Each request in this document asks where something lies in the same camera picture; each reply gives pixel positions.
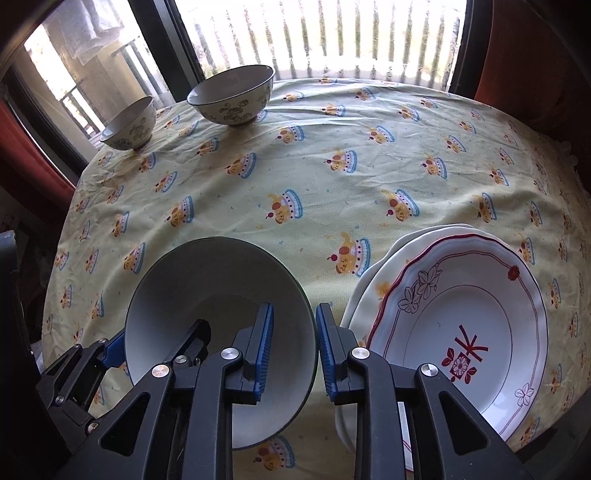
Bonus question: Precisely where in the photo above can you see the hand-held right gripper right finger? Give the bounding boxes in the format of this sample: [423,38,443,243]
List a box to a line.
[315,302,532,480]

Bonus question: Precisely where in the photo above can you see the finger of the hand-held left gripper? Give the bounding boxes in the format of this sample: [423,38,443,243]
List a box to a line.
[41,332,127,409]
[165,318,212,368]

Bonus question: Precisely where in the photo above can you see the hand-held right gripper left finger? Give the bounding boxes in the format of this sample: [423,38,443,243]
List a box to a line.
[60,302,275,480]

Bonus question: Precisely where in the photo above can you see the flower-patterned ceramic bowl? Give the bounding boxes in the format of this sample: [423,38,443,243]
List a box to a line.
[124,237,319,450]
[187,64,276,125]
[99,95,157,153]

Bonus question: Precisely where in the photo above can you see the large yellow-flower scalloped plate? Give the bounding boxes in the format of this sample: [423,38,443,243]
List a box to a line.
[335,224,476,455]

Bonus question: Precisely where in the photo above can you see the white ruffled-rim plate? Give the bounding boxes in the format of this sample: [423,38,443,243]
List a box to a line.
[346,226,476,352]

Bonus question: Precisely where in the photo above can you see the small flower-patterned plate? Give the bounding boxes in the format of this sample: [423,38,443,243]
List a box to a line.
[365,233,549,472]

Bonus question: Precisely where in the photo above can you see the yellow printed tablecloth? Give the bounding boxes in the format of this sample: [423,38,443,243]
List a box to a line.
[41,76,591,480]

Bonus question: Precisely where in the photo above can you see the red curtain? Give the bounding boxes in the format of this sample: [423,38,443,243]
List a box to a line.
[0,99,77,199]
[475,0,591,148]

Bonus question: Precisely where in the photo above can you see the balcony railing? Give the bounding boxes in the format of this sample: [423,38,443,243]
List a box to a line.
[111,0,465,93]

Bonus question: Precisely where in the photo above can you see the white hanging cloth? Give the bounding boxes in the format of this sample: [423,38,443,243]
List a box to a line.
[60,0,139,65]

